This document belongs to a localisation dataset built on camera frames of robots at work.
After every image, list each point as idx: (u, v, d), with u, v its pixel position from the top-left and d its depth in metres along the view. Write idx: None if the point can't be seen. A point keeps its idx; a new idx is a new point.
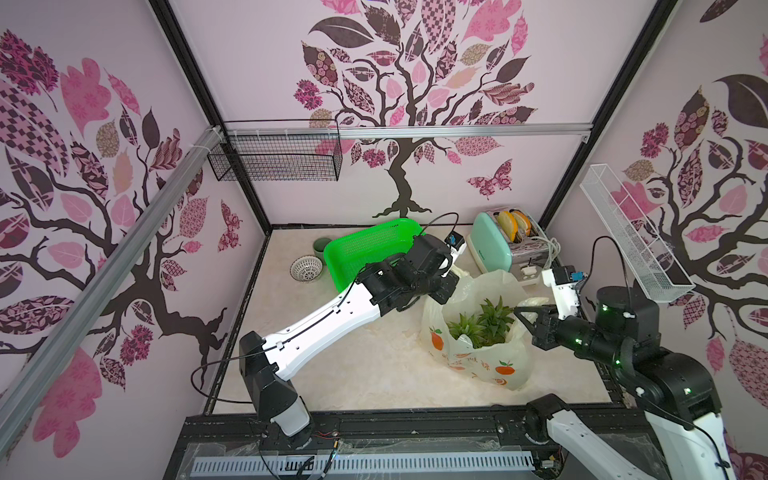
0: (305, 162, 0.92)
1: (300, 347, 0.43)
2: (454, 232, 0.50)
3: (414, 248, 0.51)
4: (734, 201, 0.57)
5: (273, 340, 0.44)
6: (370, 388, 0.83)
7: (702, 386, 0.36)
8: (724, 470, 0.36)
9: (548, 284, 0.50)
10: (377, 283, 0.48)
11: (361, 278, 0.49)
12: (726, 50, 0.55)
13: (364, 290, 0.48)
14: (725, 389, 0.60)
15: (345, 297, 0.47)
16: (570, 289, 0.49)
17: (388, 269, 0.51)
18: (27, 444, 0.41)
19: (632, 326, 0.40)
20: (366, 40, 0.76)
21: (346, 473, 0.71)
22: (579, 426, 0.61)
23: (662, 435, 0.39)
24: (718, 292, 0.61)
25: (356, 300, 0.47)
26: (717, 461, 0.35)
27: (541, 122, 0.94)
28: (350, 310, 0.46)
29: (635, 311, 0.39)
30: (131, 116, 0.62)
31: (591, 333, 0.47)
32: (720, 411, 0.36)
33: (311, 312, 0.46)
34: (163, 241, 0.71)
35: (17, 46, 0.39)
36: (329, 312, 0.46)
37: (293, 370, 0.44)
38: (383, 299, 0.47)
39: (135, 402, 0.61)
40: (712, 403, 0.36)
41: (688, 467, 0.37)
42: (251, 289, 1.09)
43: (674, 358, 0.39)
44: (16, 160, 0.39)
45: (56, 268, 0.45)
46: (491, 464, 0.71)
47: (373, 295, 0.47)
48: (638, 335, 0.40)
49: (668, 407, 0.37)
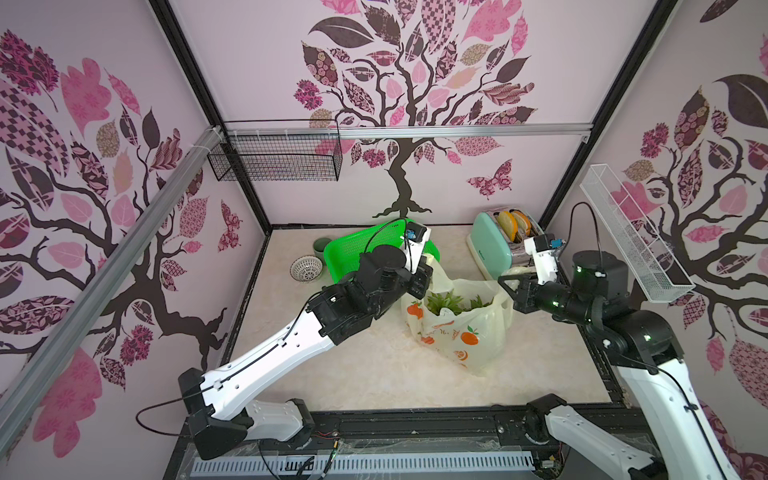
0: (305, 162, 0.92)
1: (239, 386, 0.40)
2: (412, 226, 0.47)
3: (362, 269, 0.44)
4: (734, 201, 0.57)
5: (211, 378, 0.41)
6: (370, 388, 0.83)
7: (663, 337, 0.39)
8: (694, 413, 0.37)
9: (529, 252, 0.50)
10: (327, 311, 0.45)
11: (311, 306, 0.45)
12: (726, 50, 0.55)
13: (314, 321, 0.44)
14: (725, 388, 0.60)
15: (292, 328, 0.44)
16: (550, 256, 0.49)
17: (341, 294, 0.47)
18: (27, 445, 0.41)
19: (602, 284, 0.43)
20: (367, 40, 0.76)
21: (346, 473, 0.71)
22: (573, 415, 0.62)
23: (634, 388, 0.41)
24: (718, 292, 0.61)
25: (304, 332, 0.43)
26: (686, 404, 0.37)
27: (542, 122, 0.96)
28: (297, 344, 0.42)
29: (606, 271, 0.42)
30: (131, 116, 0.62)
31: (566, 294, 0.50)
32: (683, 358, 0.39)
33: (256, 346, 0.43)
34: (163, 241, 0.71)
35: (17, 46, 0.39)
36: (274, 346, 0.42)
37: (233, 410, 0.42)
38: (336, 329, 0.44)
39: (135, 402, 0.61)
40: (674, 351, 0.39)
41: (663, 418, 0.39)
42: (251, 289, 1.09)
43: (639, 314, 0.44)
44: (16, 160, 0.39)
45: (56, 268, 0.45)
46: (490, 464, 0.71)
47: (322, 326, 0.43)
48: (608, 292, 0.42)
49: (632, 357, 0.40)
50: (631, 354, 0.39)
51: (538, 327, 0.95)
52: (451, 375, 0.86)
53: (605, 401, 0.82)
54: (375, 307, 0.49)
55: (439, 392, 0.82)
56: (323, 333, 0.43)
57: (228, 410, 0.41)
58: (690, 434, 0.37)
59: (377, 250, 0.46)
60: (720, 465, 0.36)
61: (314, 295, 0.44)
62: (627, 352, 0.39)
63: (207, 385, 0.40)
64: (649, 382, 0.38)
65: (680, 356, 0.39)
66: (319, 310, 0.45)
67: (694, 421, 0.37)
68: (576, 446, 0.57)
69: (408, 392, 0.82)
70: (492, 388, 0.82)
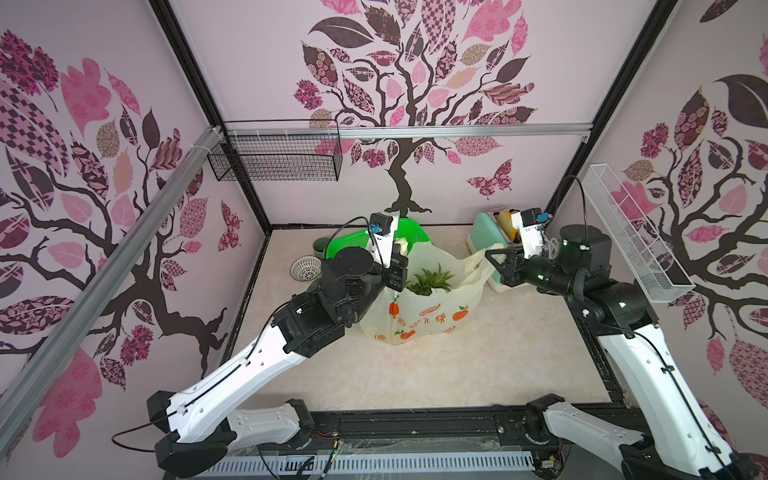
0: (304, 162, 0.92)
1: (202, 409, 0.38)
2: (375, 220, 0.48)
3: (325, 278, 0.39)
4: (734, 201, 0.57)
5: (177, 403, 0.39)
6: (370, 388, 0.83)
7: (638, 305, 0.41)
8: (670, 374, 0.39)
9: (516, 227, 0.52)
10: (294, 324, 0.41)
11: (275, 321, 0.42)
12: (726, 50, 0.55)
13: (277, 336, 0.41)
14: (725, 388, 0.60)
15: (255, 346, 0.41)
16: (537, 231, 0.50)
17: (309, 304, 0.43)
18: (27, 445, 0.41)
19: (584, 256, 0.45)
20: (367, 40, 0.76)
21: (347, 473, 0.70)
22: (570, 408, 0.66)
23: (614, 356, 0.43)
24: (718, 293, 0.61)
25: (267, 349, 0.40)
26: (662, 366, 0.39)
27: (542, 122, 0.96)
28: (261, 362, 0.40)
29: (590, 245, 0.43)
30: (131, 116, 0.62)
31: (551, 267, 0.51)
32: (657, 324, 0.41)
33: (220, 368, 0.41)
34: (163, 241, 0.71)
35: (17, 46, 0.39)
36: (238, 365, 0.40)
37: (199, 433, 0.40)
38: (303, 342, 0.41)
39: (135, 403, 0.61)
40: (649, 316, 0.41)
41: (643, 381, 0.40)
42: (251, 289, 1.09)
43: (617, 286, 0.46)
44: (16, 160, 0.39)
45: (56, 268, 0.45)
46: (490, 464, 0.71)
47: (286, 342, 0.40)
48: (591, 265, 0.44)
49: (609, 325, 0.42)
50: (608, 321, 0.41)
51: (538, 327, 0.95)
52: (451, 375, 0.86)
53: (605, 401, 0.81)
54: (343, 317, 0.47)
55: (439, 392, 0.82)
56: (287, 348, 0.40)
57: (193, 434, 0.39)
58: (669, 394, 0.38)
59: (340, 257, 0.41)
60: (697, 421, 0.37)
61: (281, 306, 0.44)
62: (604, 321, 0.41)
63: (173, 410, 0.39)
64: (629, 347, 0.40)
65: (655, 321, 0.41)
66: (285, 322, 0.42)
67: (671, 381, 0.38)
68: (574, 436, 0.57)
69: (408, 392, 0.82)
70: (492, 388, 0.82)
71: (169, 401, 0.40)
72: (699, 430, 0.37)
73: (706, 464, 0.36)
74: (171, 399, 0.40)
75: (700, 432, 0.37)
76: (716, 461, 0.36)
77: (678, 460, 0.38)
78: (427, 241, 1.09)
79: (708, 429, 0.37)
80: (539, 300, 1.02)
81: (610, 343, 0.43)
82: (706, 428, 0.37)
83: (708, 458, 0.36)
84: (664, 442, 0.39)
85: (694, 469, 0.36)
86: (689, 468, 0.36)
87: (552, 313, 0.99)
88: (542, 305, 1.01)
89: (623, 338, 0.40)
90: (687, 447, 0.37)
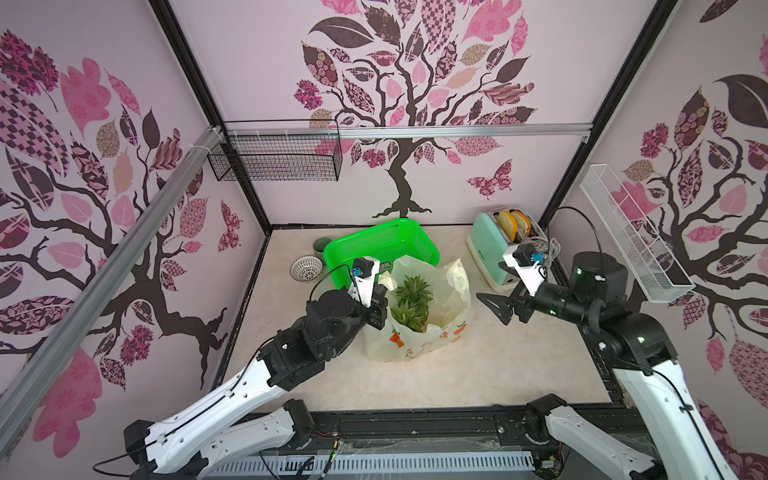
0: (305, 162, 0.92)
1: (183, 439, 0.40)
2: (358, 264, 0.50)
3: (308, 318, 0.43)
4: (734, 201, 0.57)
5: (157, 432, 0.41)
6: (370, 388, 0.83)
7: (657, 338, 0.40)
8: (689, 414, 0.38)
9: (510, 268, 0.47)
10: (279, 359, 0.45)
11: (261, 354, 0.46)
12: (726, 49, 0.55)
13: (261, 371, 0.45)
14: (724, 388, 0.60)
15: (241, 378, 0.44)
16: (537, 271, 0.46)
17: (293, 340, 0.48)
18: (27, 444, 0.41)
19: (600, 286, 0.43)
20: (367, 40, 0.76)
21: (347, 473, 0.70)
22: (573, 415, 0.63)
23: (630, 393, 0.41)
24: (718, 292, 0.61)
25: (251, 381, 0.44)
26: (680, 406, 0.38)
27: (542, 122, 0.96)
28: (245, 393, 0.43)
29: (606, 274, 0.42)
30: (131, 116, 0.62)
31: (565, 296, 0.50)
32: (677, 358, 0.40)
33: (204, 397, 0.43)
34: (163, 241, 0.71)
35: (17, 46, 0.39)
36: (223, 395, 0.43)
37: (177, 460, 0.41)
38: (286, 376, 0.44)
39: (135, 402, 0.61)
40: (668, 352, 0.40)
41: (660, 418, 0.39)
42: (251, 289, 1.09)
43: (636, 317, 0.43)
44: (16, 160, 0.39)
45: (56, 268, 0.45)
46: (490, 464, 0.71)
47: (272, 375, 0.44)
48: (605, 294, 0.43)
49: (626, 359, 0.41)
50: (625, 355, 0.40)
51: (538, 327, 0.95)
52: (451, 376, 0.84)
53: (605, 401, 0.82)
54: (325, 354, 0.51)
55: (439, 392, 0.82)
56: (272, 381, 0.44)
57: (171, 463, 0.41)
58: (686, 436, 0.37)
59: (323, 298, 0.46)
60: (714, 461, 0.37)
61: (269, 341, 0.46)
62: (622, 354, 0.40)
63: (152, 439, 0.40)
64: (642, 386, 0.40)
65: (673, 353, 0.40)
66: (270, 359, 0.46)
67: (690, 421, 0.38)
68: (576, 448, 0.58)
69: (408, 392, 0.82)
70: (492, 388, 0.82)
71: (148, 429, 0.41)
72: (716, 470, 0.36)
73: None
74: (149, 428, 0.41)
75: (716, 473, 0.36)
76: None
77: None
78: (427, 240, 1.09)
79: (725, 469, 0.37)
80: None
81: (626, 382, 0.42)
82: (724, 468, 0.37)
83: None
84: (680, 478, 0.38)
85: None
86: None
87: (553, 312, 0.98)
88: None
89: (641, 376, 0.39)
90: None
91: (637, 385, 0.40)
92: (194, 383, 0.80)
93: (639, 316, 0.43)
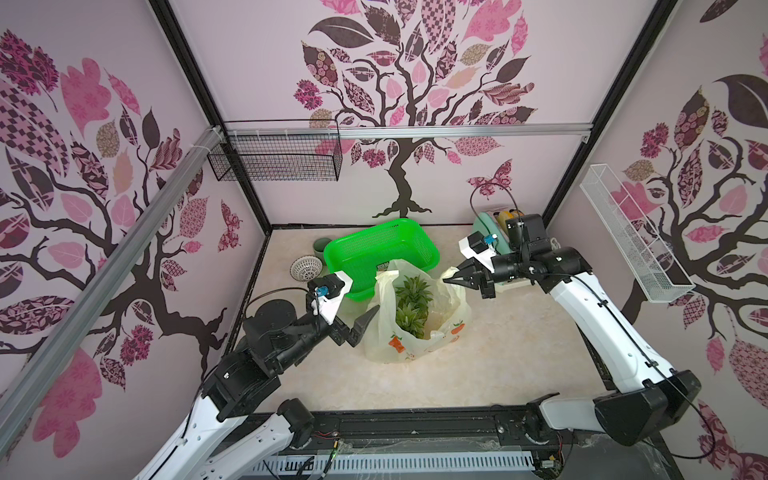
0: (304, 162, 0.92)
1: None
2: (322, 284, 0.56)
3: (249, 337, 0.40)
4: (734, 201, 0.57)
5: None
6: (370, 388, 0.83)
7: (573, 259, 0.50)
8: (607, 307, 0.46)
9: (471, 257, 0.61)
10: (227, 389, 0.42)
11: (205, 390, 0.42)
12: (725, 50, 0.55)
13: (210, 406, 0.41)
14: (723, 388, 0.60)
15: (188, 422, 0.41)
16: (491, 250, 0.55)
17: (238, 364, 0.44)
18: (28, 444, 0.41)
19: (524, 231, 0.57)
20: (367, 40, 0.76)
21: (347, 473, 0.70)
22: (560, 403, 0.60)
23: (563, 305, 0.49)
24: (718, 292, 0.61)
25: (202, 422, 0.41)
26: (598, 300, 0.46)
27: (542, 122, 0.96)
28: (198, 435, 0.40)
29: (524, 221, 0.56)
30: (131, 116, 0.62)
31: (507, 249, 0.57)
32: (592, 271, 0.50)
33: (153, 457, 0.41)
34: (163, 241, 0.71)
35: (17, 46, 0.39)
36: (175, 446, 0.40)
37: None
38: (238, 404, 0.41)
39: (134, 403, 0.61)
40: (584, 267, 0.50)
41: (589, 320, 0.46)
42: (251, 289, 1.09)
43: (560, 251, 0.52)
44: (16, 160, 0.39)
45: (56, 268, 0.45)
46: (490, 464, 0.71)
47: (220, 410, 0.41)
48: (529, 236, 0.56)
49: (553, 276, 0.50)
50: (551, 274, 0.50)
51: (538, 327, 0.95)
52: (451, 376, 0.84)
53: None
54: (276, 369, 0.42)
55: (440, 392, 0.82)
56: (222, 415, 0.40)
57: None
58: (609, 325, 0.44)
59: (259, 313, 0.42)
60: (635, 342, 0.43)
61: (211, 376, 0.43)
62: (549, 275, 0.51)
63: None
64: (567, 289, 0.48)
65: (589, 270, 0.49)
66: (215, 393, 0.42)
67: (610, 313, 0.45)
68: (566, 419, 0.58)
69: (408, 392, 0.82)
70: (492, 388, 0.82)
71: None
72: (638, 349, 0.42)
73: (648, 377, 0.40)
74: None
75: (638, 351, 0.42)
76: (656, 373, 0.40)
77: (628, 382, 0.42)
78: (427, 240, 1.09)
79: (646, 349, 0.42)
80: (540, 300, 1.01)
81: (556, 293, 0.51)
82: (645, 348, 0.43)
83: (650, 371, 0.41)
84: (614, 368, 0.44)
85: (639, 383, 0.40)
86: (636, 384, 0.40)
87: (553, 313, 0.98)
88: (543, 305, 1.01)
89: (563, 283, 0.49)
90: (628, 364, 0.42)
91: (564, 290, 0.49)
92: (194, 383, 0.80)
93: (562, 249, 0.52)
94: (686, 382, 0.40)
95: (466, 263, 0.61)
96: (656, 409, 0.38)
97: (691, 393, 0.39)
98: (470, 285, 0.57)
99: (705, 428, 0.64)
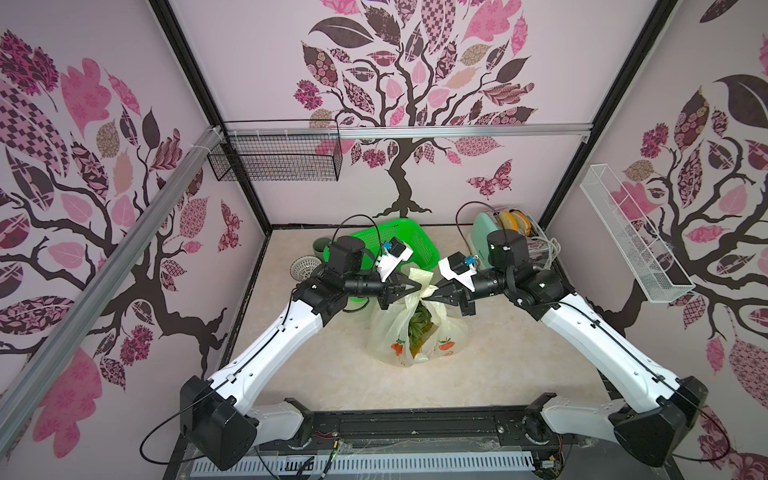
0: (305, 162, 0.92)
1: (254, 373, 0.43)
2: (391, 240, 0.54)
3: (333, 256, 0.54)
4: (734, 201, 0.57)
5: (221, 376, 0.42)
6: (370, 388, 0.83)
7: (556, 283, 0.50)
8: (601, 327, 0.46)
9: (451, 276, 0.58)
10: (311, 296, 0.52)
11: (297, 295, 0.52)
12: (725, 50, 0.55)
13: (304, 306, 0.51)
14: (722, 388, 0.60)
15: (285, 315, 0.49)
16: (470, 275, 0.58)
17: (319, 282, 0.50)
18: (27, 445, 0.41)
19: (509, 255, 0.53)
20: (367, 40, 0.76)
21: (347, 473, 0.70)
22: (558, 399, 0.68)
23: (557, 330, 0.50)
24: (718, 293, 0.61)
25: (297, 315, 0.50)
26: (591, 323, 0.46)
27: (542, 122, 0.96)
28: (296, 325, 0.48)
29: (510, 244, 0.52)
30: (131, 116, 0.62)
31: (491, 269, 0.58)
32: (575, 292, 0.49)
33: (257, 338, 0.47)
34: (163, 241, 0.71)
35: (17, 46, 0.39)
36: (274, 333, 0.47)
37: (250, 402, 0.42)
38: (324, 308, 0.52)
39: (135, 402, 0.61)
40: (568, 288, 0.50)
41: (586, 342, 0.46)
42: (251, 289, 1.09)
43: (543, 273, 0.53)
44: (16, 160, 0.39)
45: (56, 268, 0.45)
46: (491, 464, 0.71)
47: (313, 306, 0.51)
48: (516, 261, 0.52)
49: (541, 305, 0.50)
50: (538, 302, 0.50)
51: (538, 327, 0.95)
52: (451, 376, 0.84)
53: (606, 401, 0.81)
54: (352, 288, 0.60)
55: (439, 392, 0.82)
56: (316, 310, 0.50)
57: (247, 400, 0.43)
58: (609, 346, 0.44)
59: (343, 239, 0.57)
60: (638, 359, 0.43)
61: (297, 287, 0.54)
62: (536, 304, 0.50)
63: (221, 381, 0.42)
64: (559, 315, 0.47)
65: (573, 290, 0.50)
66: (304, 296, 0.52)
67: (604, 333, 0.45)
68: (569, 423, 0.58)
69: (408, 392, 0.82)
70: (492, 388, 0.82)
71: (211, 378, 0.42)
72: (642, 366, 0.42)
73: (660, 394, 0.40)
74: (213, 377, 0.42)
75: (643, 368, 0.42)
76: (666, 388, 0.40)
77: (642, 402, 0.41)
78: (427, 240, 1.09)
79: (649, 363, 0.43)
80: None
81: (549, 321, 0.50)
82: (647, 363, 0.43)
83: (659, 387, 0.40)
84: (624, 389, 0.43)
85: (653, 402, 0.40)
86: (650, 403, 0.40)
87: None
88: None
89: (553, 310, 0.48)
90: (637, 383, 0.41)
91: (556, 317, 0.48)
92: None
93: (545, 271, 0.53)
94: (694, 389, 0.40)
95: (445, 282, 0.59)
96: (676, 427, 0.37)
97: (702, 401, 0.39)
98: (450, 302, 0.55)
99: (705, 429, 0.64)
